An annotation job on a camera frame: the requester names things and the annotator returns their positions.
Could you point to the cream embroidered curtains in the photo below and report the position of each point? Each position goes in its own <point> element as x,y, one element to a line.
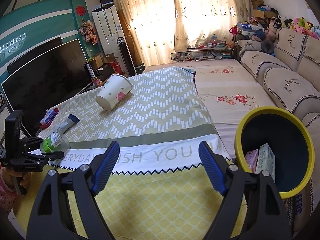
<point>161,27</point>

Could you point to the red fire extinguisher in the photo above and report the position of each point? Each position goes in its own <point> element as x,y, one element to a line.
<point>116,66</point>

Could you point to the floral beige bed sheet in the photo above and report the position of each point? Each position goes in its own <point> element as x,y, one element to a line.
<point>228,91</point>

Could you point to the blue white toothpaste tube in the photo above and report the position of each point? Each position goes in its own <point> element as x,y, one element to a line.
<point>68,123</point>

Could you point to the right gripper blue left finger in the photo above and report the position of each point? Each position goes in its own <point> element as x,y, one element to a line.
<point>102,166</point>

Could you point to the large black television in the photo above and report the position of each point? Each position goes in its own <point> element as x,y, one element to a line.
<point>46,81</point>

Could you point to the pile of plush toys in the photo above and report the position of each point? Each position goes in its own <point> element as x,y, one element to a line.
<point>299,25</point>

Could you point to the green tea box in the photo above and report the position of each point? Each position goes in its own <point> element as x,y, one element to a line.
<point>266,161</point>

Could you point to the white floral paper cup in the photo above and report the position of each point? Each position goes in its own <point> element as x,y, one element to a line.
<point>113,91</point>

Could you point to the blue card box on red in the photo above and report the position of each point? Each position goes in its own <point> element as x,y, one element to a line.
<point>48,118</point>

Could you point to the artificial flower bouquet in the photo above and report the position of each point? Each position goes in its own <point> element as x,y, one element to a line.
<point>88,31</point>

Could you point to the beige sofa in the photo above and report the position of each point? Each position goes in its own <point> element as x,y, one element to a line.
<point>291,78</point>

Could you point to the low glass table with books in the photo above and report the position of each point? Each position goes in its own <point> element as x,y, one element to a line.
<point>205,53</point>

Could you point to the green capped clear bottle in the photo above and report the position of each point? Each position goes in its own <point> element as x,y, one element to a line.
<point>56,141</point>

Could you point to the person left hand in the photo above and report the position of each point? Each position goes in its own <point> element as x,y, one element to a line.
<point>12,181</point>

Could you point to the black tower fan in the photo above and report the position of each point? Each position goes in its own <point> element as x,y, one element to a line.
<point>126,56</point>

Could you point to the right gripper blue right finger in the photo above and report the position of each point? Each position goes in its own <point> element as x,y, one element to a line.
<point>215,167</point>

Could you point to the yellow rimmed black trash bin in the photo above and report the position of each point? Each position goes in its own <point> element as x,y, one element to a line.
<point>288,139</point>

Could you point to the yellow green tablecloth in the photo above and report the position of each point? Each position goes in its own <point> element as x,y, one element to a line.
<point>158,188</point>

